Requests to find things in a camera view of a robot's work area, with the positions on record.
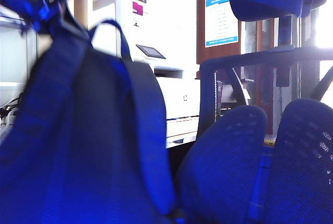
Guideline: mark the dark navy backpack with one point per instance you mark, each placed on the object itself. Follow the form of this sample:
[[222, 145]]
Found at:
[[91, 130]]

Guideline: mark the blue mesh chair lumbar pad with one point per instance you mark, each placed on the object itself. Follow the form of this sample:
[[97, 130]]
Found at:
[[223, 161], [304, 169]]

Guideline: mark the grey aluminium-framed partition panel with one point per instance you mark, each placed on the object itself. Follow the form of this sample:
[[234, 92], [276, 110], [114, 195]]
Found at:
[[13, 60]]

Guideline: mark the magenta sticker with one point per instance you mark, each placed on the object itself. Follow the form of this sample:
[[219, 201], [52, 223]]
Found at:
[[138, 8]]

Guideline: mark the white office printer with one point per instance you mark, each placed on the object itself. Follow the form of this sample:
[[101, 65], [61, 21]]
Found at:
[[179, 89]]

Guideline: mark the light wooden shelf frame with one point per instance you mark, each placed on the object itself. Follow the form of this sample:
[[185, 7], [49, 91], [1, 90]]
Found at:
[[80, 0]]

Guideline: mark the blue and white wall poster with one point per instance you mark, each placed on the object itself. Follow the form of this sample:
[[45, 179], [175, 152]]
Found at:
[[221, 18]]

